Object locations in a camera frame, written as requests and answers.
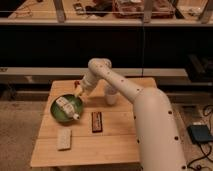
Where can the cream cylindrical gripper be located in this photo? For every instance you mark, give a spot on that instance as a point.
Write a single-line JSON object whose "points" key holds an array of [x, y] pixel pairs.
{"points": [[87, 85]]}

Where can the green ceramic bowl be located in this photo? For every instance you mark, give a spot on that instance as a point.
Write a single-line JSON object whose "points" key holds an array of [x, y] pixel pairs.
{"points": [[59, 115]]}

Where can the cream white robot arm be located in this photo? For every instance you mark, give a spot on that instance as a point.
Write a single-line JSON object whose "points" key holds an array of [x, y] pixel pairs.
{"points": [[158, 139]]}

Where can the white squeeze bottle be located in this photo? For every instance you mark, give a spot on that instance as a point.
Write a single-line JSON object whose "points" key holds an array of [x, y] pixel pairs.
{"points": [[67, 108]]}

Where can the dark red chocolate bar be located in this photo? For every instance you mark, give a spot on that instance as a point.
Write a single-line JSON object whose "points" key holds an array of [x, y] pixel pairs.
{"points": [[97, 122]]}

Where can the white paper cup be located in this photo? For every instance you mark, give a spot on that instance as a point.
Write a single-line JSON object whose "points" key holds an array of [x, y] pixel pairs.
{"points": [[110, 94]]}

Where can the beige sponge block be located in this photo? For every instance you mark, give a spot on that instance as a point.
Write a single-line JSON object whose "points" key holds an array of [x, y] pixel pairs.
{"points": [[64, 139]]}

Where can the wicker tray on shelf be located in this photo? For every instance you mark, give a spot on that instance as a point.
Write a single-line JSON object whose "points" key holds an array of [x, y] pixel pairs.
{"points": [[136, 8]]}

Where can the wooden shelf bench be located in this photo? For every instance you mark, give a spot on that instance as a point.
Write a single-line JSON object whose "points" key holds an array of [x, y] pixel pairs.
{"points": [[99, 13]]}

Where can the black foot pedal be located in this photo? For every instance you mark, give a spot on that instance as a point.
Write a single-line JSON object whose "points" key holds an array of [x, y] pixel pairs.
{"points": [[199, 134]]}

